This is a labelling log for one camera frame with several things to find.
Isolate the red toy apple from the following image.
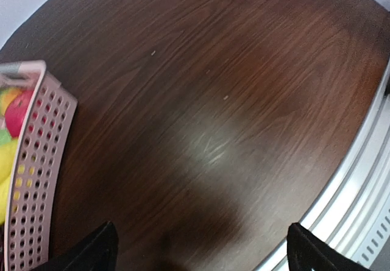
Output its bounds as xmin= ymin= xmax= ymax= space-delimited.
xmin=5 ymin=90 xmax=34 ymax=138

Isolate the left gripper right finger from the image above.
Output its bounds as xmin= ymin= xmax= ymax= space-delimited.
xmin=287 ymin=223 xmax=368 ymax=271

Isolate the orange green toy mango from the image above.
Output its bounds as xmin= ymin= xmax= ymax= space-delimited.
xmin=1 ymin=87 xmax=23 ymax=116

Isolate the pink perforated plastic basket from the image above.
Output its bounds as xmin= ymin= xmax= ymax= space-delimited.
xmin=1 ymin=60 xmax=77 ymax=270

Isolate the yellow toy banana bunch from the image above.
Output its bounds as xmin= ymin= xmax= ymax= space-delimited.
xmin=0 ymin=139 xmax=18 ymax=225

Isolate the front aluminium rail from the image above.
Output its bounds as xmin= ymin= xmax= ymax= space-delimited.
xmin=252 ymin=57 xmax=390 ymax=271

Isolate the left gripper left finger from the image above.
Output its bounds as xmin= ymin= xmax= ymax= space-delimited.
xmin=34 ymin=222 xmax=118 ymax=270

